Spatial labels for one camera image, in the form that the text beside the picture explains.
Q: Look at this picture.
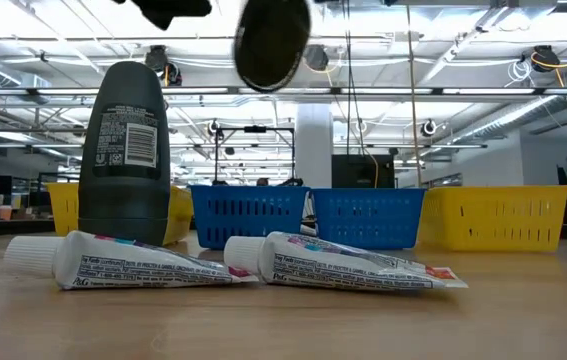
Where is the bagged black round hairbrush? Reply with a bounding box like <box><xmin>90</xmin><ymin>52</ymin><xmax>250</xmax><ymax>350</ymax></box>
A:
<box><xmin>232</xmin><ymin>0</ymin><xmax>313</xmax><ymax>95</ymax></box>

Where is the grey roll-on deodorant bottle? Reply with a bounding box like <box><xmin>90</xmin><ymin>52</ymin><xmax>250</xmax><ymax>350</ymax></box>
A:
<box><xmin>77</xmin><ymin>60</ymin><xmax>172</xmax><ymax>246</ymax></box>

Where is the white travel toothpaste tube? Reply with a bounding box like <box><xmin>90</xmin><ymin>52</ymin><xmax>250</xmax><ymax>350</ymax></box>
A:
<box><xmin>3</xmin><ymin>229</ymin><xmax>259</xmax><ymax>291</ymax></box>
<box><xmin>301</xmin><ymin>192</ymin><xmax>320</xmax><ymax>237</ymax></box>
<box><xmin>222</xmin><ymin>230</ymin><xmax>469</xmax><ymax>291</ymax></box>

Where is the blue plastic slotted basket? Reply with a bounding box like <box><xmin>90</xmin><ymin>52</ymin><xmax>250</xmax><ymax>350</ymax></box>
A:
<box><xmin>310</xmin><ymin>187</ymin><xmax>428</xmax><ymax>251</ymax></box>
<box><xmin>188</xmin><ymin>184</ymin><xmax>313</xmax><ymax>251</ymax></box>

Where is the yellow plastic slotted basket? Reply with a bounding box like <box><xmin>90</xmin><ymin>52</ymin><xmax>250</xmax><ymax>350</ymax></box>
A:
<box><xmin>416</xmin><ymin>184</ymin><xmax>567</xmax><ymax>253</ymax></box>
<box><xmin>45</xmin><ymin>182</ymin><xmax>195</xmax><ymax>247</ymax></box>

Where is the black cabinet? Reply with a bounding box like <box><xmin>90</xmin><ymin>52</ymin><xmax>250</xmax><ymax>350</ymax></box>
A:
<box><xmin>331</xmin><ymin>154</ymin><xmax>395</xmax><ymax>189</ymax></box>

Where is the black background frame rig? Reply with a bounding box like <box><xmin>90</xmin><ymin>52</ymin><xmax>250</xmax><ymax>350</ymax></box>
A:
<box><xmin>212</xmin><ymin>124</ymin><xmax>297</xmax><ymax>187</ymax></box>

